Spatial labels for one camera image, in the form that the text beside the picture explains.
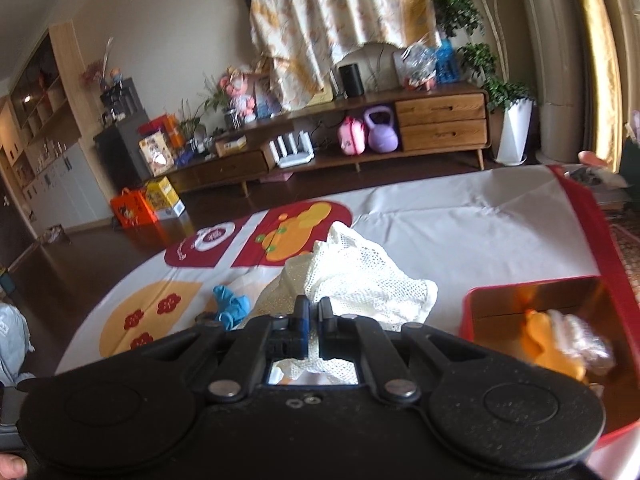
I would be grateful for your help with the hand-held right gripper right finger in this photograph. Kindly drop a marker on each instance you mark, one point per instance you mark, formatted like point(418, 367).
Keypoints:
point(326, 325)

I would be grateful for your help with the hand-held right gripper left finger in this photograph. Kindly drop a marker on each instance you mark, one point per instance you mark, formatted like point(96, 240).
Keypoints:
point(302, 325)

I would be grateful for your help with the cream mesh cloth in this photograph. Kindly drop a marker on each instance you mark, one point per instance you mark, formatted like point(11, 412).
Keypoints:
point(360, 275)

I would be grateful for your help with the blue cloth piece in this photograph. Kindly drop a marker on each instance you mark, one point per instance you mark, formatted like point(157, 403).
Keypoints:
point(231, 307)

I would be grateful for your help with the orange plush toy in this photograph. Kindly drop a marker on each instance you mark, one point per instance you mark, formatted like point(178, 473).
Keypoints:
point(550, 347)

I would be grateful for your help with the clear plastic bag of clips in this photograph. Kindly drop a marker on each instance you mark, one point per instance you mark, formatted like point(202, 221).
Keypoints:
point(592, 345)

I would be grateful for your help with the red tin box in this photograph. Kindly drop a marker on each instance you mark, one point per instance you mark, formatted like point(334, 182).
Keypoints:
point(625, 385)

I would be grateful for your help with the person's left hand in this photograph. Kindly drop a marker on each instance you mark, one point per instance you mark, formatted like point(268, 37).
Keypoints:
point(12, 467)

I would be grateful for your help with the white plastic bag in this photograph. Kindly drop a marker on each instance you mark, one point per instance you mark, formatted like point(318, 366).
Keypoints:
point(12, 345)

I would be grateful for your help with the white router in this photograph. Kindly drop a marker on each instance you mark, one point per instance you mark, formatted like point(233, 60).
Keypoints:
point(292, 152)

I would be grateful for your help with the printed white red tablecloth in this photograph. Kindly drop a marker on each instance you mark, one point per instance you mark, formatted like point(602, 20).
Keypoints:
point(475, 230)

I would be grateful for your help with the yellow carton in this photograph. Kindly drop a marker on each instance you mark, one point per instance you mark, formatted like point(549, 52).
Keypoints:
point(165, 200)

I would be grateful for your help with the pink toy bag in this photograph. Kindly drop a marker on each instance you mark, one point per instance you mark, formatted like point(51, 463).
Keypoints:
point(352, 137)

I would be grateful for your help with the small cardboard box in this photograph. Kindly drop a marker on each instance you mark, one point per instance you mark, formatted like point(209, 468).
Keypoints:
point(231, 146)

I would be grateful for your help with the purple kettlebell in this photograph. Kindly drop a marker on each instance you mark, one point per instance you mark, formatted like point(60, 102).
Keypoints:
point(381, 135)

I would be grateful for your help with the orange gift box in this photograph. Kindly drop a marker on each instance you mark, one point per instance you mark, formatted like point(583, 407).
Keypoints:
point(132, 210)

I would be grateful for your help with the printed white carton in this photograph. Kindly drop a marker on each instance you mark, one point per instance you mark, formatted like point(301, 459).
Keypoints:
point(156, 155)

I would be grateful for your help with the small green potted plant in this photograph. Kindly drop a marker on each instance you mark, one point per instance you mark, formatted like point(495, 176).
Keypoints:
point(191, 127)

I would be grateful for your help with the pink plush doll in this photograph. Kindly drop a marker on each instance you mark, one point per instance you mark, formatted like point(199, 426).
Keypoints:
point(240, 100)

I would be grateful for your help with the wooden tv stand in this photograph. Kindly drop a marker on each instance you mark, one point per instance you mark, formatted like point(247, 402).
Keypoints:
point(440, 120)

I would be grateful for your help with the potted orchid plant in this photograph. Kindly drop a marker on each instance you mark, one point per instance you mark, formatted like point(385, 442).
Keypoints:
point(217, 100)

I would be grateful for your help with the red gift box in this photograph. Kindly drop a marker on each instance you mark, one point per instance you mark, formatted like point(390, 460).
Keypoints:
point(162, 127)

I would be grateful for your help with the black cylinder speaker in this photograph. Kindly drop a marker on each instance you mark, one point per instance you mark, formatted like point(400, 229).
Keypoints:
point(351, 80)

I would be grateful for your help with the black mini fridge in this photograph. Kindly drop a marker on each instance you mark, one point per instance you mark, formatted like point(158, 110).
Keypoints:
point(117, 155)

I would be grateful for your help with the wooden shelf cabinet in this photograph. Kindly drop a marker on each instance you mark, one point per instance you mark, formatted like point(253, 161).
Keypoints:
point(55, 160)

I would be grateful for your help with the beige shell cushion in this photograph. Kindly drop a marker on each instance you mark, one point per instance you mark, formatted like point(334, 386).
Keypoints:
point(377, 65)

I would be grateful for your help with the potted tree in white pot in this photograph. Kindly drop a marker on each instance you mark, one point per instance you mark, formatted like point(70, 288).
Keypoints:
point(515, 132)

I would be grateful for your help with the clear bag of toys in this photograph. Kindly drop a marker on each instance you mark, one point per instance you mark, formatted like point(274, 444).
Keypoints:
point(419, 67)

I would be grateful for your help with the black coffee machine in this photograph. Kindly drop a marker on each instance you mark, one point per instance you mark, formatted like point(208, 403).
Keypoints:
point(120, 102)

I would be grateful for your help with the stack of books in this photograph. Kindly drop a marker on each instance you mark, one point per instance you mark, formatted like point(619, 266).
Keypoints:
point(597, 177)

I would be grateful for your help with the floral cover sheet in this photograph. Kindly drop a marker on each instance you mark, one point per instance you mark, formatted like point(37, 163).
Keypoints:
point(340, 15)

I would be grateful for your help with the pink bowl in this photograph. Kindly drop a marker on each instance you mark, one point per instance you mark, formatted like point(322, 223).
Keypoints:
point(592, 158)

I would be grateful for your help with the doll bouquet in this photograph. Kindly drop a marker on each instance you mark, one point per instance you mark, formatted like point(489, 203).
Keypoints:
point(102, 72)

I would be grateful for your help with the dark green brush holder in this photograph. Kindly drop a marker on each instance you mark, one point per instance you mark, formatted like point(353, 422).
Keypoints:
point(631, 160)

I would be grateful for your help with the beige standing air conditioner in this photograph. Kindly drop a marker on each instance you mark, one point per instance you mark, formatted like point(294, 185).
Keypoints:
point(555, 60)

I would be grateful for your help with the yellow curtain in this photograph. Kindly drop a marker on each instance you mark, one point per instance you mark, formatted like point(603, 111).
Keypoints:
point(602, 60)

